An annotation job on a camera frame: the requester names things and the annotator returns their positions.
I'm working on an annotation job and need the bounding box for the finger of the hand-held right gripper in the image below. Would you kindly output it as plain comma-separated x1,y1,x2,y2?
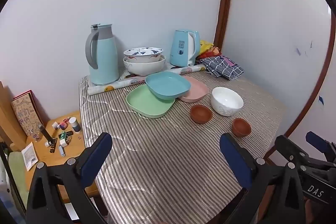
305,131,336,161
274,135,330,170

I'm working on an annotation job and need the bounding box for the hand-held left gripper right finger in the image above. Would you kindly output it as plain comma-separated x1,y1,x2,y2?
219,133,306,224

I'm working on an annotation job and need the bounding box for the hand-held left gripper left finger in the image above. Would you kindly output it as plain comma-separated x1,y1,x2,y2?
26,132,113,224

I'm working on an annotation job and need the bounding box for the small brown clay bowl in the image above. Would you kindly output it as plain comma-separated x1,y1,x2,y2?
190,105,213,124
232,118,252,138

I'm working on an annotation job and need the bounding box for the white ceramic bowl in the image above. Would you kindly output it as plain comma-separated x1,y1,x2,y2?
211,87,244,117

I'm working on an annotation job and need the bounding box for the green square plate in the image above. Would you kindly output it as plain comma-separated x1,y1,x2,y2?
126,84,176,119

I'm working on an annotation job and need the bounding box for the pink square plate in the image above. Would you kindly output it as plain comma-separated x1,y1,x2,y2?
177,76,209,103

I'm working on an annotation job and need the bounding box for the blue square plate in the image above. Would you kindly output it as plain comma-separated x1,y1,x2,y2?
145,72,191,101

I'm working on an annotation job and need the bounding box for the small dark blue bottle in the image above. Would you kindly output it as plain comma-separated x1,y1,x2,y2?
70,116,82,132

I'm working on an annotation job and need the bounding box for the group of small cosmetic items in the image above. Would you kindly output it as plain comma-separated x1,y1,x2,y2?
44,117,75,157

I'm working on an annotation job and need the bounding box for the wooden side table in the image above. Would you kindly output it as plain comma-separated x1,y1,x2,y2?
25,111,101,203

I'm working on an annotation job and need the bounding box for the white paper packet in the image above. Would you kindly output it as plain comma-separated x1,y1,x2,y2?
21,142,39,171

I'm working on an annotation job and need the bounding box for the fruit print paper roll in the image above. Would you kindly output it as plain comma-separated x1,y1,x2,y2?
87,64,206,96

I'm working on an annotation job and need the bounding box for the pale green cloth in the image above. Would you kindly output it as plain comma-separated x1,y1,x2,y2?
8,151,28,201

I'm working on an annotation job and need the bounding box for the grey checked folded cloth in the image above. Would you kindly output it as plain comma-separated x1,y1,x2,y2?
201,55,244,81

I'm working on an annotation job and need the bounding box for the light blue thermos jug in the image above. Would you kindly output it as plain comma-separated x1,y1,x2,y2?
85,23,120,86

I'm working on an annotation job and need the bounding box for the wooden board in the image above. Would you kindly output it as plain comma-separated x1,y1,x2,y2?
0,81,27,151

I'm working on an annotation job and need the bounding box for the large white bowl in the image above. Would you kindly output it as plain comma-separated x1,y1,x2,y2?
123,55,166,76

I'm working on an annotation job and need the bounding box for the orange snack bag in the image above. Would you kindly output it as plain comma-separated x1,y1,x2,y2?
198,46,222,59

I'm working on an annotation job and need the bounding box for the fish patterned white bowl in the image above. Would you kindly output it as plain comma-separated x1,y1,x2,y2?
123,47,164,63

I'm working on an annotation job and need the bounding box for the yellow snack bag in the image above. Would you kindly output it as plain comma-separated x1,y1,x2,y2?
199,40,214,56

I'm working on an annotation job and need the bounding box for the light blue electric kettle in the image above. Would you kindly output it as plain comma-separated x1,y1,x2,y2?
169,29,201,67

